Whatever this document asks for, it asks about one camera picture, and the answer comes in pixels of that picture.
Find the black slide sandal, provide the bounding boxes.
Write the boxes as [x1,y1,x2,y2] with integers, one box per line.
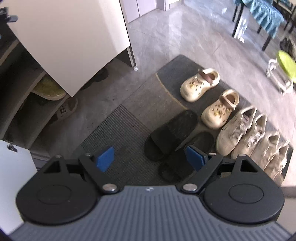
[159,132,215,183]
[144,109,198,162]

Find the dark shoes under cabinet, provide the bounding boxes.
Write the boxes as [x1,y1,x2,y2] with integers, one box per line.
[81,67,109,90]

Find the white cabinet door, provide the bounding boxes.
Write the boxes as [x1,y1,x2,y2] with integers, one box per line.
[0,140,37,235]
[1,0,130,96]

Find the green round stool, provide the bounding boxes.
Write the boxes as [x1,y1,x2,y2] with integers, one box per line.
[265,50,295,95]

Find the blue covered chair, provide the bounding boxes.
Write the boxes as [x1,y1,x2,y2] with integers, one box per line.
[232,0,284,51]

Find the grey striped door mat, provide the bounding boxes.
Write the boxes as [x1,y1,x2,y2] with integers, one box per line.
[71,74,186,186]

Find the metal door hinge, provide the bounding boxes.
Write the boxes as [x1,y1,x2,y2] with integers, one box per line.
[7,144,18,153]

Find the white chunky sneaker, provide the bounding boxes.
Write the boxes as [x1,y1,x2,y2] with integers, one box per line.
[264,142,289,186]
[250,131,280,170]

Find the white cabinet door left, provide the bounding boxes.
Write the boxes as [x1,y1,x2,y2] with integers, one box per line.
[0,140,37,235]

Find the shoe cabinet shelves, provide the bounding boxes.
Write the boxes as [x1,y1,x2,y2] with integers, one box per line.
[1,24,69,149]

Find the cream clog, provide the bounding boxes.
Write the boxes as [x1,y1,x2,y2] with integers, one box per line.
[201,89,240,130]
[180,68,220,102]

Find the white cabinet door right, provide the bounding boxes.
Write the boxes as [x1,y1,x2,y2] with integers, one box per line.
[1,0,130,96]

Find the beige slide sandal under cabinet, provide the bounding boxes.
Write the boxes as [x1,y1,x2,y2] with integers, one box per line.
[56,97,78,121]

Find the cream nike sneaker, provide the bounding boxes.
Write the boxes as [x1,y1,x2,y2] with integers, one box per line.
[231,114,267,159]
[216,105,257,156]

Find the yellow-green shoe on shelf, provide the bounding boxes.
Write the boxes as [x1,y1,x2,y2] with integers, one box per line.
[32,75,67,101]

